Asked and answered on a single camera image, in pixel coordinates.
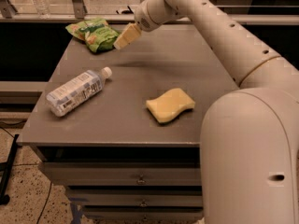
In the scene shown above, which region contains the green rice chip bag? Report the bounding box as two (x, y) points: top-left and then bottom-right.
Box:
(65, 18), (120, 53)

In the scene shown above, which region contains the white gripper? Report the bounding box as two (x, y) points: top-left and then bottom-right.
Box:
(113, 0), (175, 49)

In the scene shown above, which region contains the grey drawer cabinet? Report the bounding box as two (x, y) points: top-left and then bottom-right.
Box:
(18, 25), (237, 222)

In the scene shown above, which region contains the yellow sponge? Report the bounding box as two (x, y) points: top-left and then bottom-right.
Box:
(146, 88), (195, 123)

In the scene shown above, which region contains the clear plastic water bottle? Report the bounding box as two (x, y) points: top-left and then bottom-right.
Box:
(46, 67), (112, 117)

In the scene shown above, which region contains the black floor stand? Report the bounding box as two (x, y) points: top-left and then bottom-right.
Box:
(0, 134), (19, 205)

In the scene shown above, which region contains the metal railing frame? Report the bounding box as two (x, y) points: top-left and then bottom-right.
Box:
(1, 0), (299, 21)

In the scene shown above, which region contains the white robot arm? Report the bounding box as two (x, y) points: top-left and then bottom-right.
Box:
(115, 0), (299, 224)

